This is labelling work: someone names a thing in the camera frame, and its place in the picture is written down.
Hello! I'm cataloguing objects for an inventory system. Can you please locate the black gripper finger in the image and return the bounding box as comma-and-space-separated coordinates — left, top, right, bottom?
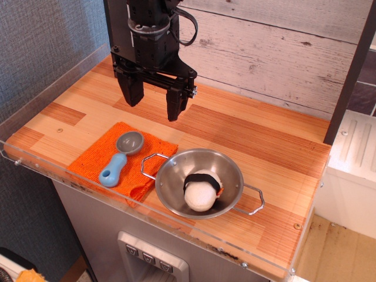
117, 73, 144, 107
166, 84, 188, 122

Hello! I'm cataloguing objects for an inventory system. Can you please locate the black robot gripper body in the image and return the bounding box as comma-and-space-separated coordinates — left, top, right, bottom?
111, 28, 197, 98

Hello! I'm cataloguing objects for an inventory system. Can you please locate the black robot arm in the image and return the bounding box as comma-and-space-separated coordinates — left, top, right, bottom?
104, 1, 198, 122

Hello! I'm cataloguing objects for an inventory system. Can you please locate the blue grey ice cream scoop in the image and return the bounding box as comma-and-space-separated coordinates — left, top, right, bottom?
99, 131, 145, 188

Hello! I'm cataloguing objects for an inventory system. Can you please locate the orange knitted cloth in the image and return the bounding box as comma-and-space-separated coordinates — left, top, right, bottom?
67, 122, 178, 207

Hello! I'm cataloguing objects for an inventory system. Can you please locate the white plush sushi toy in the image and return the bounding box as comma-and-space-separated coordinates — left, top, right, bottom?
183, 169, 224, 212

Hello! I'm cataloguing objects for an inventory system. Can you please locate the clear acrylic table guard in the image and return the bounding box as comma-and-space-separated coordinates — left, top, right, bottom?
1, 45, 330, 281

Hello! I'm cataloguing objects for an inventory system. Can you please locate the grey toy fridge cabinet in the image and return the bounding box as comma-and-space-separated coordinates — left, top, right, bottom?
53, 181, 266, 281

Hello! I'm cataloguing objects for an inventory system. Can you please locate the silver dispenser panel with buttons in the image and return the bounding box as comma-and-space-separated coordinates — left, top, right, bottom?
117, 231, 190, 281

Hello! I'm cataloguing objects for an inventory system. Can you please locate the white plastic side unit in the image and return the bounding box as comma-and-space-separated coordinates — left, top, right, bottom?
314, 110, 375, 238

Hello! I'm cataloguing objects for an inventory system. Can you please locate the yellow object bottom left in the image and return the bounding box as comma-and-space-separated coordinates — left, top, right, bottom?
16, 269, 46, 282

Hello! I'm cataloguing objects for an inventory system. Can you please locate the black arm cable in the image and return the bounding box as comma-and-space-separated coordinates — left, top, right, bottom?
172, 7, 199, 47

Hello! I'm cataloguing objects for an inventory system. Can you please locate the silver metal pot with handles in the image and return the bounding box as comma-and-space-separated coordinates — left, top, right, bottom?
141, 149, 247, 219

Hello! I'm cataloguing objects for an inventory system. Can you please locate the dark vertical post right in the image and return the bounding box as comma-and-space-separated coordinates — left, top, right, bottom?
323, 0, 375, 145

